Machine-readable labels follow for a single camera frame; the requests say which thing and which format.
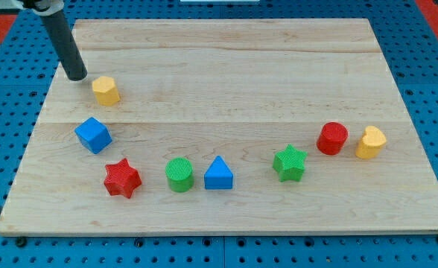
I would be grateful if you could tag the red cylinder block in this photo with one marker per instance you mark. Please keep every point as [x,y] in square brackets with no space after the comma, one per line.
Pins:
[332,138]

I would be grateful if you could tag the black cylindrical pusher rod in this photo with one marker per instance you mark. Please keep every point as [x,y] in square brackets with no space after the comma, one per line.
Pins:
[60,34]

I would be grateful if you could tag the green cylinder block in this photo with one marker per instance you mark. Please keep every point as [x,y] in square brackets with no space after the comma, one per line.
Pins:
[179,173]

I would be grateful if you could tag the blue triangle block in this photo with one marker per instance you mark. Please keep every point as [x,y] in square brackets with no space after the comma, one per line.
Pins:
[218,176]

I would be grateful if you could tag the red star block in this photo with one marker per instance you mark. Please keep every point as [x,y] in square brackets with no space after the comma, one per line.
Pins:
[121,179]

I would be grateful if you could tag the light wooden board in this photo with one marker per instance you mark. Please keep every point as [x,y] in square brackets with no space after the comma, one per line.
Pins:
[242,89]

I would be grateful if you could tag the yellow heart block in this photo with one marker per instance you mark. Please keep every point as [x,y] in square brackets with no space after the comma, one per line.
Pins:
[371,143]

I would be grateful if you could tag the yellow hexagon block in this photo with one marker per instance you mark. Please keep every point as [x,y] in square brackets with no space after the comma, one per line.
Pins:
[105,91]

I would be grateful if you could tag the blue perforated base panel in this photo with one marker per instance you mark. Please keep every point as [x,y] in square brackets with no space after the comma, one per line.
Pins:
[27,67]

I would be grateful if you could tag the white rod mount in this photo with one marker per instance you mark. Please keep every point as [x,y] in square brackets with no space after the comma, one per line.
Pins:
[40,7]

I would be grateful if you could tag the blue cube block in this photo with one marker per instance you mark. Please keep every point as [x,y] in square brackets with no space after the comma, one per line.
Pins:
[93,135]

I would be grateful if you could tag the green star block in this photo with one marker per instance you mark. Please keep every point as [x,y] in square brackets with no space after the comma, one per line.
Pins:
[290,164]

